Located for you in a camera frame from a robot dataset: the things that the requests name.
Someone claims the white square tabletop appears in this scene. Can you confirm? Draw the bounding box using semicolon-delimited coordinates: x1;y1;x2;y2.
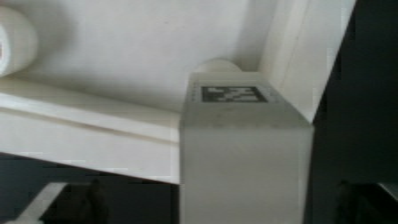
0;0;357;182

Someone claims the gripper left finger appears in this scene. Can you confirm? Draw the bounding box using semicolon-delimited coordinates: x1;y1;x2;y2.
10;179;108;224

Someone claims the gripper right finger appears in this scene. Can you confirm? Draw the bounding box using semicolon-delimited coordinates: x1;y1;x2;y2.
336;181;398;224

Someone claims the white leg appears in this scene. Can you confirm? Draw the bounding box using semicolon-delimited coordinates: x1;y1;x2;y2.
179;59;314;224

